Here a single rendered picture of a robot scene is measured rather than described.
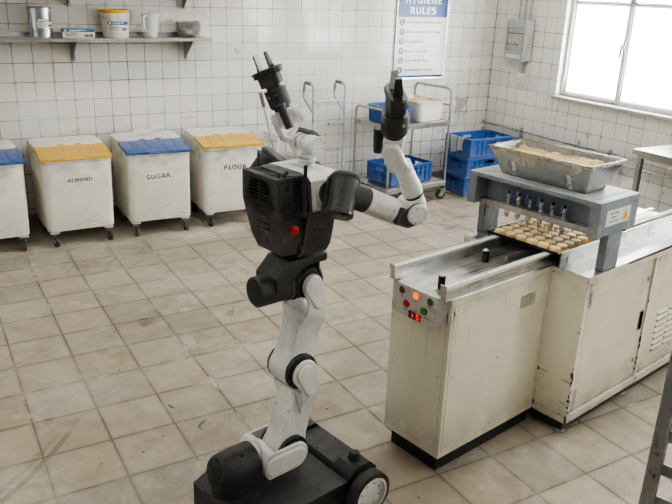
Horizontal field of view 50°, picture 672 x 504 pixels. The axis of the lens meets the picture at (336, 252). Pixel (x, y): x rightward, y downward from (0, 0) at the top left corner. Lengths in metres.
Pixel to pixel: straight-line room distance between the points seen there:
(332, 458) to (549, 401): 1.17
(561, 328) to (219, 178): 3.64
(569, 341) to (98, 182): 3.89
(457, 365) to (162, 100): 4.32
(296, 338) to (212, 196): 3.74
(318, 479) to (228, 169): 3.80
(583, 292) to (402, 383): 0.90
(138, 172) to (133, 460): 3.12
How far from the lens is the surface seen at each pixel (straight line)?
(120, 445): 3.57
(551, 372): 3.64
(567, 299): 3.47
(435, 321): 2.99
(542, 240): 3.56
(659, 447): 1.88
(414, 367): 3.21
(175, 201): 6.23
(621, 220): 3.48
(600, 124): 7.48
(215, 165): 6.28
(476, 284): 3.05
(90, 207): 6.06
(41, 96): 6.49
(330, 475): 3.03
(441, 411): 3.18
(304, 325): 2.72
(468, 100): 8.42
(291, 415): 2.88
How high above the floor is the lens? 2.00
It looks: 20 degrees down
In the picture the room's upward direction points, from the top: 2 degrees clockwise
